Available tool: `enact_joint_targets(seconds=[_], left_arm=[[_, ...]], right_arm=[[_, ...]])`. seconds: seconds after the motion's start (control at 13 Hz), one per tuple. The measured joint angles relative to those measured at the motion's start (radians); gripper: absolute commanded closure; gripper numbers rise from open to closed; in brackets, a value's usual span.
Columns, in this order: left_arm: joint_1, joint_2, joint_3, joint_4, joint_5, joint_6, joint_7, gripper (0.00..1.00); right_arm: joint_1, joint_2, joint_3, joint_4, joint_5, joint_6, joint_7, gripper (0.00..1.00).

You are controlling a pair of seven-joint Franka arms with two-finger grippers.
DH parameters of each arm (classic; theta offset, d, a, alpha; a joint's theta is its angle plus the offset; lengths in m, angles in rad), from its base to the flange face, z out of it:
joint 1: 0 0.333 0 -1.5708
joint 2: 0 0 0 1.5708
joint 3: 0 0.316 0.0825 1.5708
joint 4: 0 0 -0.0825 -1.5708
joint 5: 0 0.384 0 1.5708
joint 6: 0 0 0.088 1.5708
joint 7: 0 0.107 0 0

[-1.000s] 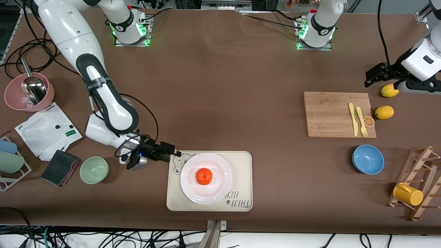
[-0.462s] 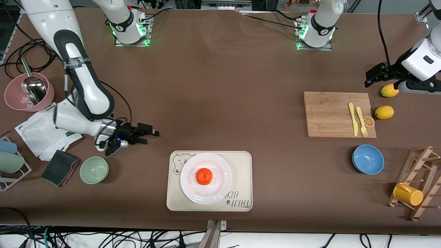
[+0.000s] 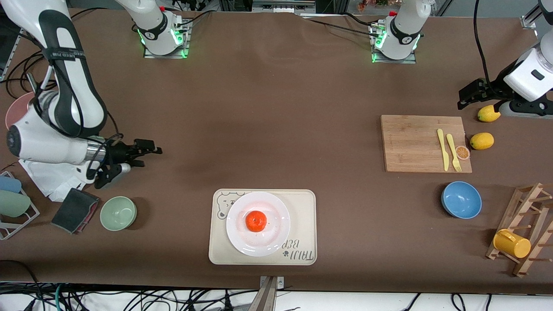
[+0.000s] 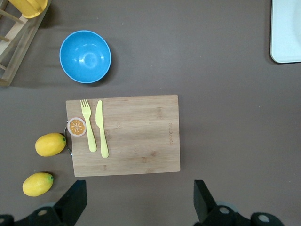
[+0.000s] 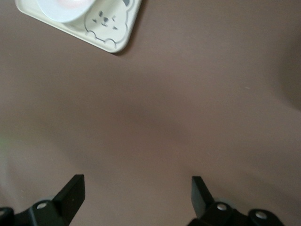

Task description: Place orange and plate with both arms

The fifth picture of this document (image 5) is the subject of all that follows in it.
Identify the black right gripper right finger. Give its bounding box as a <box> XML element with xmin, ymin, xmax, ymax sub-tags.
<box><xmin>188</xmin><ymin>176</ymin><xmax>286</xmax><ymax>226</ymax></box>

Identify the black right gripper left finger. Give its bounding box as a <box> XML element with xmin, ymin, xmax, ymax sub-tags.
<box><xmin>0</xmin><ymin>174</ymin><xmax>85</xmax><ymax>226</ymax></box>

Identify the white round plate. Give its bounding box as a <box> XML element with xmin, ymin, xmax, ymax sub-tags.
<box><xmin>36</xmin><ymin>0</ymin><xmax>97</xmax><ymax>24</ymax></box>

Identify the beige bear print tray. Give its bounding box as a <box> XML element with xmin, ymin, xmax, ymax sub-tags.
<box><xmin>14</xmin><ymin>0</ymin><xmax>143</xmax><ymax>54</ymax></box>

